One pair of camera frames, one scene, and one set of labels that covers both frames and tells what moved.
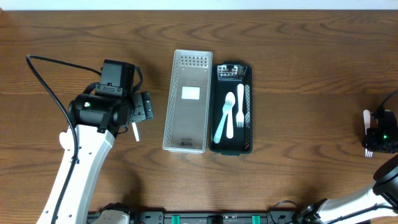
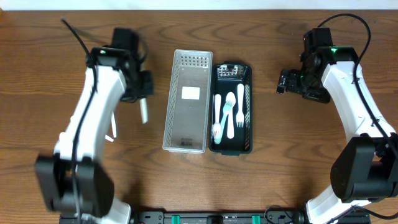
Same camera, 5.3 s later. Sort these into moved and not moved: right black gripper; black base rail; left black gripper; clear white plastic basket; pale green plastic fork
Moved: right black gripper; left black gripper
Not moved: black base rail; clear white plastic basket; pale green plastic fork
